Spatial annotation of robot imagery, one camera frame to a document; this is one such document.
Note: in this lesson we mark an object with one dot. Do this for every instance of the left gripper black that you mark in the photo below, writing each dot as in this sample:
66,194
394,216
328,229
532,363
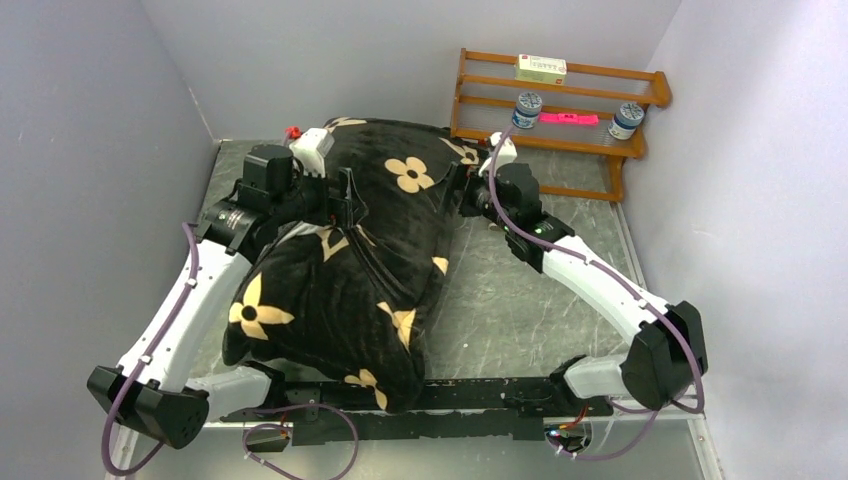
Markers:
343,210

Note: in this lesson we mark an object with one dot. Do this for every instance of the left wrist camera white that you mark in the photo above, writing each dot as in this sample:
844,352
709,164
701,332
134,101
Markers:
311,148

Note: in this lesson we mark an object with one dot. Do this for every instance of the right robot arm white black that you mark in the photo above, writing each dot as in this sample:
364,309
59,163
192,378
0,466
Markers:
666,358

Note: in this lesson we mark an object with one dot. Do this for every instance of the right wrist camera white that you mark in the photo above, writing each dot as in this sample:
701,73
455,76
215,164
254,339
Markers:
503,152

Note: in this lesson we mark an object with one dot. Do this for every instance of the blue white jar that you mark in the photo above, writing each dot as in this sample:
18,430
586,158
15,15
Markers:
625,121
527,110

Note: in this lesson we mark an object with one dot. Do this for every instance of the wooden shelf rack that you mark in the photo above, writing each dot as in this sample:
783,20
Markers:
487,90

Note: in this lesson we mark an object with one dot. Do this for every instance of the black pillowcase with beige flowers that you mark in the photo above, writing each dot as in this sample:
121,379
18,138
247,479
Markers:
354,304

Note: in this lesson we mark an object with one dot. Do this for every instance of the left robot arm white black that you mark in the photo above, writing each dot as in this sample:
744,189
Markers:
150,390

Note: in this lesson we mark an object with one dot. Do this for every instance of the left blue white jar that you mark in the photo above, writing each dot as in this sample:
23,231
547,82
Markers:
527,110

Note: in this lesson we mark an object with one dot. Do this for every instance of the white green box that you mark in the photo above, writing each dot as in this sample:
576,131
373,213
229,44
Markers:
539,69

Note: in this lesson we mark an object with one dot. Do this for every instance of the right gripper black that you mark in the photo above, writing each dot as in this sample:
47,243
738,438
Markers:
461,180

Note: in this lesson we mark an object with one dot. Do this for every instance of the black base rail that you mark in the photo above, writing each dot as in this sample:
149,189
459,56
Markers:
521,408

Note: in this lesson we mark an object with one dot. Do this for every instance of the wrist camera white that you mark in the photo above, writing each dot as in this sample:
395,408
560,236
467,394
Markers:
311,148
503,152

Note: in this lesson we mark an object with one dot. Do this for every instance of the right blue white jar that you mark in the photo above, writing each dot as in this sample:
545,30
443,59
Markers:
625,121

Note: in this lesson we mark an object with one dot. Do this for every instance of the pink highlighter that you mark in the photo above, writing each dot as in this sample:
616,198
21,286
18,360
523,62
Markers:
569,119

